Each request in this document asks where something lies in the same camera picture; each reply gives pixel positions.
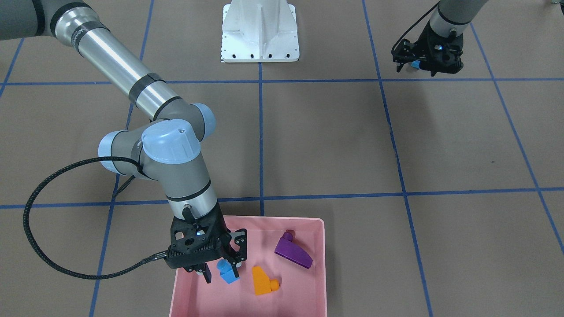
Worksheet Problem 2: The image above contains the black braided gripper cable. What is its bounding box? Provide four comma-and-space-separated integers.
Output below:
23, 157, 170, 280

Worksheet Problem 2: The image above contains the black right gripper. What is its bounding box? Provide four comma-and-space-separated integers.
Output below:
165, 205, 248, 284

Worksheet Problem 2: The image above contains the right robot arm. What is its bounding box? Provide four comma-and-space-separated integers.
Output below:
1, 0, 248, 283

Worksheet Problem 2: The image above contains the pink plastic box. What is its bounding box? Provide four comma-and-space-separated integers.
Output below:
169, 215, 327, 317

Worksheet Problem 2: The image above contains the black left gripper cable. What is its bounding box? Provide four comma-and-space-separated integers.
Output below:
392, 2, 440, 55

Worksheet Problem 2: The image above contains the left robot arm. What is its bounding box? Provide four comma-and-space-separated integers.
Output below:
391, 0, 487, 77

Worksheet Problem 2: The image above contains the purple sloped block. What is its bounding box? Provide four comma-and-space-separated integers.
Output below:
274, 231, 313, 269

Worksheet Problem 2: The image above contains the small blue stud block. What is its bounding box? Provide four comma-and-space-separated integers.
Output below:
217, 259, 240, 284

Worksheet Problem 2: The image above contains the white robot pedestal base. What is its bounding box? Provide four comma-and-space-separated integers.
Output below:
220, 0, 300, 63

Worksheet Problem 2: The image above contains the orange sloped block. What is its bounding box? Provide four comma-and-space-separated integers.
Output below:
252, 265, 280, 296

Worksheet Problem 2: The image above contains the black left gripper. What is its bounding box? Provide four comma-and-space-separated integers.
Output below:
392, 23, 464, 77

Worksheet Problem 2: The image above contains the long blue stud block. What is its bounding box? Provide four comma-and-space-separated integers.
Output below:
411, 60, 420, 70

